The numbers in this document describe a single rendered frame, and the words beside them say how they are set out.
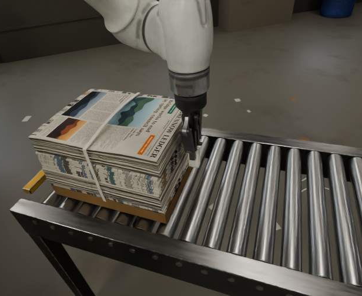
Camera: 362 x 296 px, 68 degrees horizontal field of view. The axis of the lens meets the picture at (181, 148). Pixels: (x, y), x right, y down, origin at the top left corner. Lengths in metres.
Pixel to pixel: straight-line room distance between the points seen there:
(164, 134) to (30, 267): 1.38
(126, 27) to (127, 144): 0.25
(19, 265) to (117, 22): 1.57
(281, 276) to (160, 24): 0.59
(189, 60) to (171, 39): 0.05
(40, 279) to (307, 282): 1.42
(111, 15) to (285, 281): 0.68
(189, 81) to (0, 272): 1.64
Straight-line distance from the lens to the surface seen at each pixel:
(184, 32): 0.53
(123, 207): 0.78
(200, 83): 0.58
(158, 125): 0.70
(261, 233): 0.76
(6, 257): 1.99
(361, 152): 1.08
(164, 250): 0.72
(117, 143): 0.66
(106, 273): 1.66
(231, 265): 0.70
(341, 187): 0.92
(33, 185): 0.99
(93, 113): 0.81
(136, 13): 0.61
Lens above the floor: 1.42
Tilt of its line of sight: 39 degrees down
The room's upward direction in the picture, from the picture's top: 5 degrees counter-clockwise
